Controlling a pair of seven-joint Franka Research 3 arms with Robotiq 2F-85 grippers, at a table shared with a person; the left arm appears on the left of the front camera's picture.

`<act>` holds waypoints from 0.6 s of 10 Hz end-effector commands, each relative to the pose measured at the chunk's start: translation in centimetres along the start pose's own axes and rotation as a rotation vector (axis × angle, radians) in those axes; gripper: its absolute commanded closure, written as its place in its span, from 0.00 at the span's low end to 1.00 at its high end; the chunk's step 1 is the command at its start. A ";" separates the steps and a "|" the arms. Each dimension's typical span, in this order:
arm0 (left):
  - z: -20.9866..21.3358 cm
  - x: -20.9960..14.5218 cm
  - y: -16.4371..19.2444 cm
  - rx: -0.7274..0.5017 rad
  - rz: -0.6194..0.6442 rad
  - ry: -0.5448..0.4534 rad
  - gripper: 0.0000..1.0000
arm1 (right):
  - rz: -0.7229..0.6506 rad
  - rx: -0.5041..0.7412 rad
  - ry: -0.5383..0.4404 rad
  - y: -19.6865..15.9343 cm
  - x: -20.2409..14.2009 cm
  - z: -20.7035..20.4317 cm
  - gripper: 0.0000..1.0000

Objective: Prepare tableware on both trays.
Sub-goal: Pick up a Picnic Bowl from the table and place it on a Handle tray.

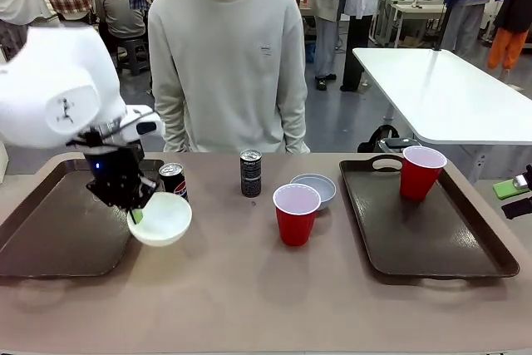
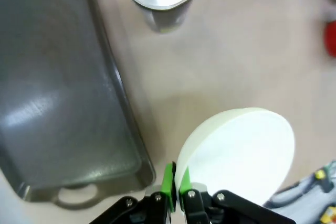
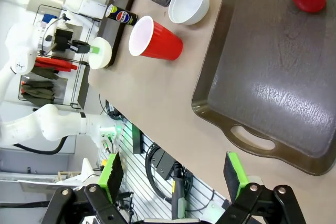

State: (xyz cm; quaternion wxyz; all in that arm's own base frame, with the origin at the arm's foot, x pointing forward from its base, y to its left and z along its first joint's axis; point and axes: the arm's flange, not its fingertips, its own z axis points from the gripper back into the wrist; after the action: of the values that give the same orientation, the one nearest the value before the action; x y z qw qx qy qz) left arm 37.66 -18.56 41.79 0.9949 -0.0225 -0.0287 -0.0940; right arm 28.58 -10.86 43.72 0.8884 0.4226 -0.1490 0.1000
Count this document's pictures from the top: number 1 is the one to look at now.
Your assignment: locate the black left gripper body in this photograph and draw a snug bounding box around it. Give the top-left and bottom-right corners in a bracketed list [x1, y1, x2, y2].
[81, 133, 158, 211]

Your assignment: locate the white bowl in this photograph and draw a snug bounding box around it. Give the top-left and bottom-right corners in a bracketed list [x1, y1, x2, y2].
[126, 191, 194, 248]

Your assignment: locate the black Pepsi can green base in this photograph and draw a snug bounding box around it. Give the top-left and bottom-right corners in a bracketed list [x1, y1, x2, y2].
[158, 162, 190, 203]

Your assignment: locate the black slim Pepsi can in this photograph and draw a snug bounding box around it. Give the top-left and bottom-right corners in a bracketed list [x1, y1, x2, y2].
[239, 148, 264, 199]

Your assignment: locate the red plastic cup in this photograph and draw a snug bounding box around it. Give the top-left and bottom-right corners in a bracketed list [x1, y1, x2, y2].
[399, 145, 448, 203]
[272, 182, 323, 248]

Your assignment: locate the light grey bowl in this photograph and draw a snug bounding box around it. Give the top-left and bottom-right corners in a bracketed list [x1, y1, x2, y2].
[288, 173, 337, 212]

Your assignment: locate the person's left forearm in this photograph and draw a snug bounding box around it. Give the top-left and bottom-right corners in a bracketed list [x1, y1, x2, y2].
[274, 80, 312, 155]

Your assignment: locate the person's right forearm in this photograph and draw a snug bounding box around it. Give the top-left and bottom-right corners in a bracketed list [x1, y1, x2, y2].
[150, 80, 191, 154]

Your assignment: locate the brown plastic tray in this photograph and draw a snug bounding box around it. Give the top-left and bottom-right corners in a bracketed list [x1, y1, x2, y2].
[0, 157, 166, 279]
[338, 154, 521, 281]

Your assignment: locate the white table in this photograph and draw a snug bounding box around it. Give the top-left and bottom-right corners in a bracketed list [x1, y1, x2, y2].
[352, 47, 532, 184]

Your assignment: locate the grey plastic stool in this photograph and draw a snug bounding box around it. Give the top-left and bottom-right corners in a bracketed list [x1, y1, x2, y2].
[115, 37, 151, 78]

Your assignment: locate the black backpack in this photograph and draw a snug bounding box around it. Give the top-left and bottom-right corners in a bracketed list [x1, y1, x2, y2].
[357, 125, 417, 154]

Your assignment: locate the person in beige sweater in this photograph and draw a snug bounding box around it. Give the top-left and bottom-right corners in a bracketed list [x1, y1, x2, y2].
[147, 0, 312, 155]

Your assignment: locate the seated person grey hoodie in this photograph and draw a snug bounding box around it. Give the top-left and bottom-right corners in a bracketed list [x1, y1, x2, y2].
[93, 0, 147, 42]

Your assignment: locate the person in orange trousers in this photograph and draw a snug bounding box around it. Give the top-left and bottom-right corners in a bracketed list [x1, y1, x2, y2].
[486, 0, 532, 84]

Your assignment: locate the black pole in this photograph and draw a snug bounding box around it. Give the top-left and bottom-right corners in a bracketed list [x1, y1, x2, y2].
[431, 0, 463, 52]

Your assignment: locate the grey workbench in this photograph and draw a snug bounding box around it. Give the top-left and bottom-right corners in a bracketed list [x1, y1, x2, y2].
[373, 0, 451, 49]

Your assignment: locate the person in white lab coat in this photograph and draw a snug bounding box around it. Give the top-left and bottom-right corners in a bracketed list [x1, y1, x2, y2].
[340, 0, 382, 93]

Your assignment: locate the person in beige coat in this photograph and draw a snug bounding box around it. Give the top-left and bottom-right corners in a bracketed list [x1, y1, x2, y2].
[306, 0, 355, 92]

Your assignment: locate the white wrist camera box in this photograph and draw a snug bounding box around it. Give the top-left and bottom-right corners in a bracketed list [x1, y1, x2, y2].
[123, 105, 164, 143]

